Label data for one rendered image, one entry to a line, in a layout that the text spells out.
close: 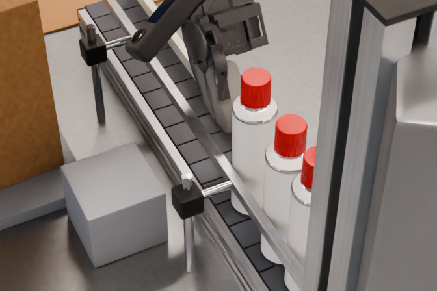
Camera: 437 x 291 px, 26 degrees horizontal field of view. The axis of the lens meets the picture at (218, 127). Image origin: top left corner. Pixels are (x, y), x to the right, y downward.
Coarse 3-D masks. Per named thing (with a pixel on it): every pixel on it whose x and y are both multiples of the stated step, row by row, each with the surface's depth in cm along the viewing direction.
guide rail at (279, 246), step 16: (112, 0) 134; (128, 32) 128; (160, 64) 123; (160, 80) 122; (176, 96) 119; (192, 112) 117; (192, 128) 115; (208, 144) 113; (224, 160) 111; (224, 176) 110; (240, 192) 107; (256, 208) 105; (256, 224) 105; (272, 240) 102; (288, 256) 100; (288, 272) 100
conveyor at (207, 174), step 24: (120, 0) 147; (96, 24) 143; (120, 48) 139; (168, 48) 139; (144, 72) 135; (168, 72) 135; (144, 96) 131; (192, 96) 131; (168, 120) 128; (192, 144) 124; (192, 168) 121; (216, 168) 121; (240, 216) 115; (240, 240) 112; (264, 264) 110
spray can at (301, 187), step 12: (312, 156) 94; (312, 168) 93; (300, 180) 97; (312, 180) 94; (300, 192) 96; (300, 204) 96; (300, 216) 97; (288, 228) 101; (300, 228) 98; (288, 240) 102; (300, 240) 100; (300, 252) 101; (288, 276) 105; (288, 288) 107
